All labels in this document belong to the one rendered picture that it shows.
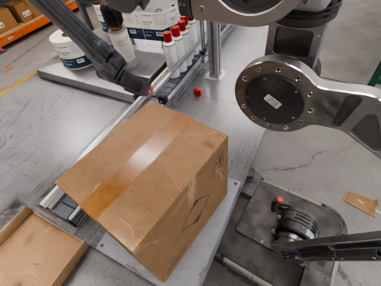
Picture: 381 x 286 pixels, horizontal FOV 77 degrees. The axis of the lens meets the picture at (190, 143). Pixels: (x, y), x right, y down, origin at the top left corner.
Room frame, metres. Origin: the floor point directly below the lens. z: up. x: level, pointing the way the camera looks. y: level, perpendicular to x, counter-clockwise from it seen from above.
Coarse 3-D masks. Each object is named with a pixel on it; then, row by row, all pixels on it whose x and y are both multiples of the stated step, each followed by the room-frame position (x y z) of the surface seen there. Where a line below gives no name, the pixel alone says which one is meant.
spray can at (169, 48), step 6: (168, 36) 0.95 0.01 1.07; (168, 42) 0.95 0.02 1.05; (174, 42) 0.96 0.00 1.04; (168, 48) 0.94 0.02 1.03; (174, 48) 0.95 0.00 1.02; (168, 54) 0.94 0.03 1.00; (174, 54) 0.95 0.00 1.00; (168, 60) 0.95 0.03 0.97; (174, 60) 0.94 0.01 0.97; (168, 66) 0.95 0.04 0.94; (174, 66) 0.94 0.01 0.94; (168, 72) 0.96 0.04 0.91; (174, 78) 0.94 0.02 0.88
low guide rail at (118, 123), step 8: (160, 80) 0.93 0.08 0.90; (136, 104) 0.77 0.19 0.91; (128, 112) 0.73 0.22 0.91; (120, 120) 0.69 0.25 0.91; (112, 128) 0.65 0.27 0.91; (104, 136) 0.61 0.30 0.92; (96, 144) 0.58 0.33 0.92; (88, 152) 0.55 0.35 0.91; (56, 192) 0.42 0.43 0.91; (48, 200) 0.39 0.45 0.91
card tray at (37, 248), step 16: (16, 224) 0.36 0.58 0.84; (32, 224) 0.36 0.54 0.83; (48, 224) 0.35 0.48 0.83; (0, 240) 0.32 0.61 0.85; (16, 240) 0.32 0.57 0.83; (32, 240) 0.31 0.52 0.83; (48, 240) 0.30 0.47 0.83; (64, 240) 0.29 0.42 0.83; (80, 240) 0.28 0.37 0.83; (0, 256) 0.28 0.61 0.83; (16, 256) 0.27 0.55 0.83; (32, 256) 0.26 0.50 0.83; (48, 256) 0.25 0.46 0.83; (64, 256) 0.24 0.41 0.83; (80, 256) 0.24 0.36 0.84; (0, 272) 0.23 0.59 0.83; (16, 272) 0.22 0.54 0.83; (32, 272) 0.22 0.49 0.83; (48, 272) 0.21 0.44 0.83; (64, 272) 0.20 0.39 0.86
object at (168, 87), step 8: (224, 24) 1.40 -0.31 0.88; (200, 56) 1.10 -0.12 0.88; (192, 64) 1.04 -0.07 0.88; (168, 80) 0.94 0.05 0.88; (176, 80) 0.93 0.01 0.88; (168, 88) 0.88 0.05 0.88; (64, 200) 0.40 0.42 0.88; (72, 200) 0.39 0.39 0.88; (48, 208) 0.38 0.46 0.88; (56, 208) 0.38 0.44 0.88; (64, 208) 0.37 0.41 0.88; (72, 208) 0.37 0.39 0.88; (64, 216) 0.34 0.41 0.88
